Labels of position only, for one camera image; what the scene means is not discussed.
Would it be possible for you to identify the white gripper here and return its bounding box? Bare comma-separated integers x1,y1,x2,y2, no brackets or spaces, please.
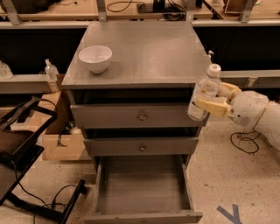
194,82,270,129

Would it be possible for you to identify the clear plastic water bottle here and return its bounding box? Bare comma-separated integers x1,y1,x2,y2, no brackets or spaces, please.
187,64,221,121

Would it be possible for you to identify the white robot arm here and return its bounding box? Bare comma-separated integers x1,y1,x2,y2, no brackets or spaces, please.
194,82,280,150

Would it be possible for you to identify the small white pump bottle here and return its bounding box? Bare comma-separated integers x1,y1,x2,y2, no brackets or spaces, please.
207,50,215,64

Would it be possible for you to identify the grey top drawer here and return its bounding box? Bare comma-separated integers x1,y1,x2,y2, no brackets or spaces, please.
71,103,208,129

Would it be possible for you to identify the grey drawer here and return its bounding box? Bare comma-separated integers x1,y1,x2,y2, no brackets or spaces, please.
71,103,208,129
83,155,203,224
84,137,198,156

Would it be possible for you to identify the grey middle drawer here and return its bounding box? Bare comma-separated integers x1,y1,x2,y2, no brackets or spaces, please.
84,137,198,156

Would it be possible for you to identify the grey drawer cabinet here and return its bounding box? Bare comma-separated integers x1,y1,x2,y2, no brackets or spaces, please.
61,19,223,224

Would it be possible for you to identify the grey bottom drawer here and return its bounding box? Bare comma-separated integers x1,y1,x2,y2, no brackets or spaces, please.
83,155,203,224

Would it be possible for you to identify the clear pump bottle left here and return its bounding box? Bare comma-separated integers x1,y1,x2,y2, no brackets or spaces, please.
45,59,59,80

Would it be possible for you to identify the blue floor tape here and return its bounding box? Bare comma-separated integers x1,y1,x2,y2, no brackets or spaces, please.
217,204,242,224

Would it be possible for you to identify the white bowl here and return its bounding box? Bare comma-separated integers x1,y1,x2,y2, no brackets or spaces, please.
78,45,113,74

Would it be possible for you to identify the cardboard box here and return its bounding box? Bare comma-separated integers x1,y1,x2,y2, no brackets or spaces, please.
29,73,92,161

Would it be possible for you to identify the black floor cable right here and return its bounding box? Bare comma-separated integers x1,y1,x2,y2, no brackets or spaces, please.
229,130,261,155

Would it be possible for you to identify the black floor cable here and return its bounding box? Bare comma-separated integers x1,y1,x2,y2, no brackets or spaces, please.
12,163,88,224
229,130,261,155

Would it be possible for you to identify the black cart frame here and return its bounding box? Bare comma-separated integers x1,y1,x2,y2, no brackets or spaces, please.
0,96,87,224

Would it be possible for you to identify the black floor cable left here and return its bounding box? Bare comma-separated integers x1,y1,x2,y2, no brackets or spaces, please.
12,163,88,224

